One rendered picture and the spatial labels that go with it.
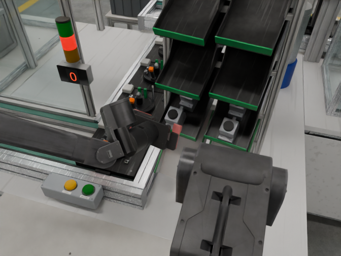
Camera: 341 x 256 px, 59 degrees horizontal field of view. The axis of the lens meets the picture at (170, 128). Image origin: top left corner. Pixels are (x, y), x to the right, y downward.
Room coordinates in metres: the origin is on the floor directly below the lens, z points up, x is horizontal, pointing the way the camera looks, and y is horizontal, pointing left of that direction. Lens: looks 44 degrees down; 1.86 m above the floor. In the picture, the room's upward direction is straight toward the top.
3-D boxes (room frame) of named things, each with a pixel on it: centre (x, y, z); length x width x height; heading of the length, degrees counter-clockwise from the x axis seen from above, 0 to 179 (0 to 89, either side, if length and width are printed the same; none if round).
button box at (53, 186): (0.63, 0.36, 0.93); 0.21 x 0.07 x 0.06; 73
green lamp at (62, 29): (0.98, 0.36, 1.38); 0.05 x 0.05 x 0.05
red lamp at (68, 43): (0.98, 0.36, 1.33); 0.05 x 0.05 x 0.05
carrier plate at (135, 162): (0.81, 0.21, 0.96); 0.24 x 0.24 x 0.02; 73
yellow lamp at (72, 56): (0.98, 0.36, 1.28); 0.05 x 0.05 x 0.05
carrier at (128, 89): (1.05, 0.14, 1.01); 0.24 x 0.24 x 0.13; 73
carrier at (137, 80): (1.29, 0.07, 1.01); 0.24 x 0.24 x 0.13; 73
